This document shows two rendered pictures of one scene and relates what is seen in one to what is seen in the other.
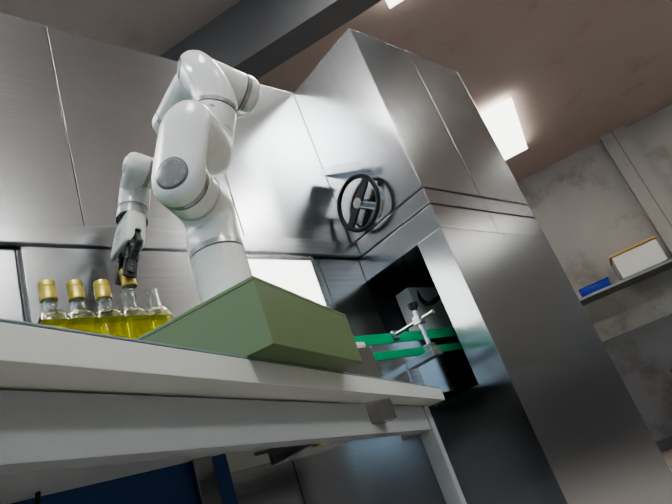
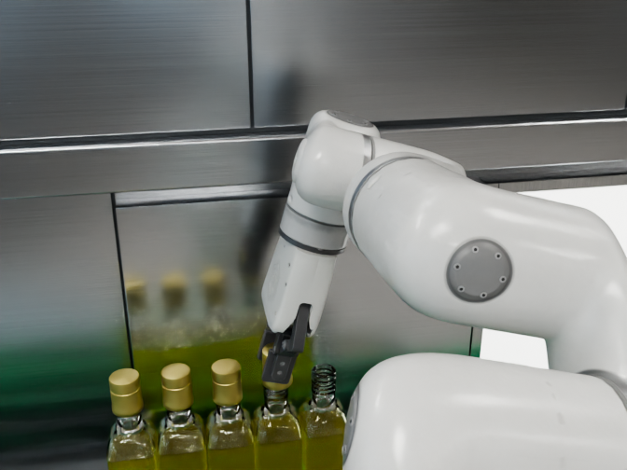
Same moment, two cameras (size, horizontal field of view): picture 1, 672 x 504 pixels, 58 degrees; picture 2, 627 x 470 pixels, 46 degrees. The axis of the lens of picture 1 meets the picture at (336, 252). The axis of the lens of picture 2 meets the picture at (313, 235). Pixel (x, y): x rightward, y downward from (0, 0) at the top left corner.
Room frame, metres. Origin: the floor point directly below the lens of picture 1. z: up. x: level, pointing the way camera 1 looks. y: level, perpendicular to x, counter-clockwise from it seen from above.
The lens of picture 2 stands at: (0.68, 0.00, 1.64)
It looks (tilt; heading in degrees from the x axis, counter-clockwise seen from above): 24 degrees down; 37
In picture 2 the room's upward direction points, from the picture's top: straight up
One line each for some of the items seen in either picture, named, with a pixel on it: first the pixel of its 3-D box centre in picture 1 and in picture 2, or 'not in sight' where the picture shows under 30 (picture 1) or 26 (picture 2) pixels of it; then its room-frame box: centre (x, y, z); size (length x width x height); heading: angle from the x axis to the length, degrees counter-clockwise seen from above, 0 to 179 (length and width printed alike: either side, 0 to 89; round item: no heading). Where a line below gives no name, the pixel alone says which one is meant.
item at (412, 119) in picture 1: (417, 164); not in sight; (2.20, -0.44, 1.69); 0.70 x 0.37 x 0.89; 138
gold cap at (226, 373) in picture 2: (102, 290); (227, 381); (1.19, 0.51, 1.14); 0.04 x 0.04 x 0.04
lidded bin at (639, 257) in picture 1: (638, 261); not in sight; (6.76, -3.16, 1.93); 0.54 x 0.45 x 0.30; 73
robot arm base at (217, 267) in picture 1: (236, 292); not in sight; (0.93, 0.18, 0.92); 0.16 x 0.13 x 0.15; 83
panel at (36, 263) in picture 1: (205, 308); (458, 295); (1.53, 0.39, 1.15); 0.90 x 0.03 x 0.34; 138
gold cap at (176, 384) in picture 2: (75, 291); (176, 386); (1.15, 0.55, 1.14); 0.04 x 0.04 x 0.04
